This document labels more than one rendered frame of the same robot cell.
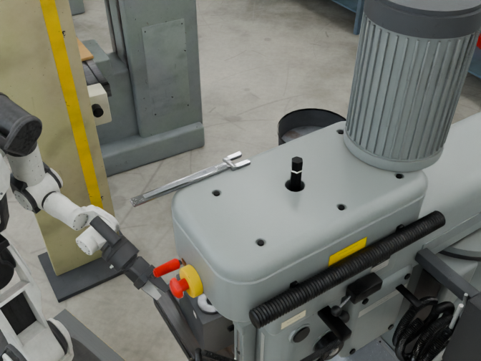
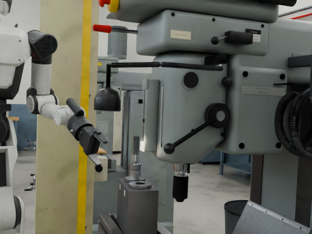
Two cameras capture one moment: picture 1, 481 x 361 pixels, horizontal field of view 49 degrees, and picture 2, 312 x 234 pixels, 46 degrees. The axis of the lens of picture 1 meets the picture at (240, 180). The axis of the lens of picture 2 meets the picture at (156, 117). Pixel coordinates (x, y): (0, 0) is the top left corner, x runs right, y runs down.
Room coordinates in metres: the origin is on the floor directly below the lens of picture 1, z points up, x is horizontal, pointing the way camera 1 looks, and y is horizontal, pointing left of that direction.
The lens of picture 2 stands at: (-0.36, -0.24, 1.50)
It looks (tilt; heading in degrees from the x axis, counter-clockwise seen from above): 3 degrees down; 11
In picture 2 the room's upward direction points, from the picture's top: 2 degrees clockwise
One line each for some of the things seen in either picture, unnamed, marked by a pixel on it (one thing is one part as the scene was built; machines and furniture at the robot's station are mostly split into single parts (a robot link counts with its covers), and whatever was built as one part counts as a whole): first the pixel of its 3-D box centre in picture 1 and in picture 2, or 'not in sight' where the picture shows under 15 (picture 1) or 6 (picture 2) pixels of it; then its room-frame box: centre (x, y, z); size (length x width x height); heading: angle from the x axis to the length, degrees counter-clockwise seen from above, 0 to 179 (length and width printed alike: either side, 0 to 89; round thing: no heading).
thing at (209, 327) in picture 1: (206, 307); (136, 204); (1.06, 0.11, 1.06); 0.22 x 0.12 x 0.20; 27
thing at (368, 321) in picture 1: (346, 281); (238, 109); (0.85, -0.27, 1.47); 0.24 x 0.19 x 0.26; 32
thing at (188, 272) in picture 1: (191, 281); (113, 1); (0.62, 0.09, 1.76); 0.06 x 0.02 x 0.06; 32
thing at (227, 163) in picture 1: (190, 179); not in sight; (0.76, 0.09, 1.89); 0.24 x 0.04 x 0.01; 123
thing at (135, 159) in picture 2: not in sight; (135, 149); (1.11, 0.14, 1.28); 0.03 x 0.03 x 0.11
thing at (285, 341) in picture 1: (284, 316); (185, 107); (0.75, -0.11, 1.47); 0.21 x 0.19 x 0.32; 32
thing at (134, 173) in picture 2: not in sight; (134, 172); (1.11, 0.14, 1.19); 0.05 x 0.05 x 0.06
